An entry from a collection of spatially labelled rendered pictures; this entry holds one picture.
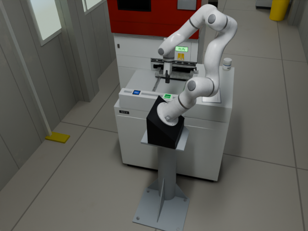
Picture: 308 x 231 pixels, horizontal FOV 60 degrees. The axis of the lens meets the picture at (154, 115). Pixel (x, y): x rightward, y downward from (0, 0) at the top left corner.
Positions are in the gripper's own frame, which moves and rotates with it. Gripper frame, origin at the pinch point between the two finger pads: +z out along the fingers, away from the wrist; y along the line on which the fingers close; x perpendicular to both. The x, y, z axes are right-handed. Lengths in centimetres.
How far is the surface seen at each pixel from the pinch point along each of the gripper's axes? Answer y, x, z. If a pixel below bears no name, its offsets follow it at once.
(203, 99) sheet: -4.6, 28.4, 14.1
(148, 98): 0.9, -14.8, 16.9
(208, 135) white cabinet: -5, 36, 46
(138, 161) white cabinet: -15, -29, 94
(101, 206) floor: 27, -51, 120
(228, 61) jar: -51, 44, -5
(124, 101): -0.5, -35.3, 23.2
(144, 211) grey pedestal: 24, -11, 118
